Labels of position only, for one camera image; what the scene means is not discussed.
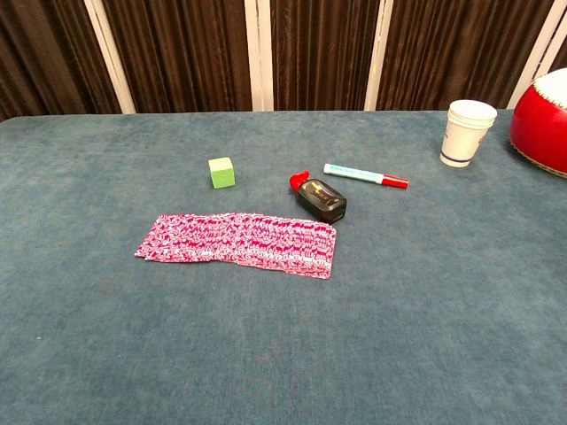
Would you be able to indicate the pink patterned card spread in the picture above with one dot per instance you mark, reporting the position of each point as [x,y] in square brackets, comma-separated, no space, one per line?
[274,248]

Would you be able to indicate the black bottle red cap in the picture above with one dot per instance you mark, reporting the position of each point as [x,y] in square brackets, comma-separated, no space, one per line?
[322,201]

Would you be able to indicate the green cube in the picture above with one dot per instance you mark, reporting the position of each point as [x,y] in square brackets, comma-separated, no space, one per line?
[221,173]

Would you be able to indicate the white marker red cap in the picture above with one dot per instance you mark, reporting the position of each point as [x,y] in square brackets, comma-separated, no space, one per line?
[354,174]

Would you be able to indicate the blue felt table cover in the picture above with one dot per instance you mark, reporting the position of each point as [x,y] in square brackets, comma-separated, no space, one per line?
[283,336]

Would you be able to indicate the dark brown curtain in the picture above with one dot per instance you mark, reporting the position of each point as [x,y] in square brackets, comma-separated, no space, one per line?
[186,53]

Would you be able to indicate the white paper cup stack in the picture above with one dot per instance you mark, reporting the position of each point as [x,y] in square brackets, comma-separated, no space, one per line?
[465,137]

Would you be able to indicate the red and white ball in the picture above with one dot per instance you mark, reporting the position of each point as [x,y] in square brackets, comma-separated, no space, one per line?
[542,128]

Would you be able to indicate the white partition frame post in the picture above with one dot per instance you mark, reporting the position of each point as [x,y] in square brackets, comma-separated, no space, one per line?
[538,53]
[380,57]
[259,57]
[111,57]

